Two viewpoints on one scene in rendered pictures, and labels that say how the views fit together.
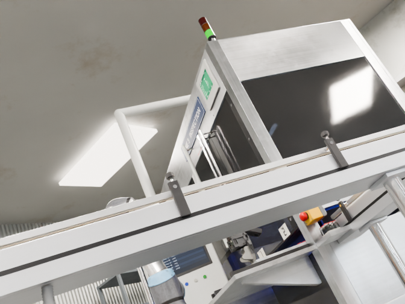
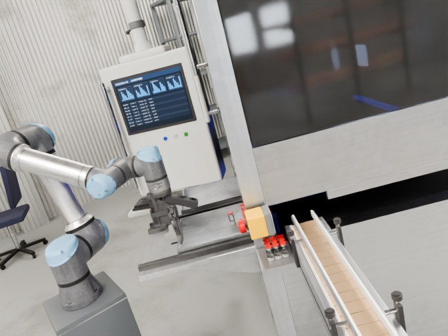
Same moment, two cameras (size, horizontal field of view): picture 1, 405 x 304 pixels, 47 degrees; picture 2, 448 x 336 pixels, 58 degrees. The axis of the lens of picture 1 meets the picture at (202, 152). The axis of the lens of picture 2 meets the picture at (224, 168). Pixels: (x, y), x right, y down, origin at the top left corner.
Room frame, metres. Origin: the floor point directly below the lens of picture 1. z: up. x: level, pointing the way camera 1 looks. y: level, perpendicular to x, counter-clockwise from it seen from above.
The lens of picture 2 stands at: (0.99, -0.75, 1.54)
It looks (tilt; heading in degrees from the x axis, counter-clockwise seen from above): 17 degrees down; 25
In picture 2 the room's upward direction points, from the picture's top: 15 degrees counter-clockwise
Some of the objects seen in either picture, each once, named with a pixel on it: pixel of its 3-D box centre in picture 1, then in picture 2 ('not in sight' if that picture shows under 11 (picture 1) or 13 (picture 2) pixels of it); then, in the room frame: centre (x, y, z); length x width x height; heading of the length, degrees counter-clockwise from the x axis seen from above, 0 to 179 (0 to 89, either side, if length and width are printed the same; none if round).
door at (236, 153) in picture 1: (240, 156); not in sight; (2.33, -0.17, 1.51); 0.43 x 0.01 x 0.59; 24
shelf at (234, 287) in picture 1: (258, 281); (207, 218); (2.34, 0.02, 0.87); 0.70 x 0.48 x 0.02; 24
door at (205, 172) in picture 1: (220, 193); not in sight; (2.75, 0.01, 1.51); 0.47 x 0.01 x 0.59; 24
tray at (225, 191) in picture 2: not in sight; (219, 193); (2.53, 0.02, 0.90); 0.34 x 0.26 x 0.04; 114
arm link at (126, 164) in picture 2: not in sight; (123, 169); (2.06, 0.11, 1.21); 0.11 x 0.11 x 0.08; 3
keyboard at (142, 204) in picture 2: not in sight; (170, 197); (2.73, 0.42, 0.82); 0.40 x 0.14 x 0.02; 103
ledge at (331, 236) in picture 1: (335, 234); (281, 257); (2.04, -0.37, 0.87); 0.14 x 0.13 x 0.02; 114
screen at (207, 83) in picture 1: (207, 85); not in sight; (2.26, -0.19, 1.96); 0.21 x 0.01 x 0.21; 24
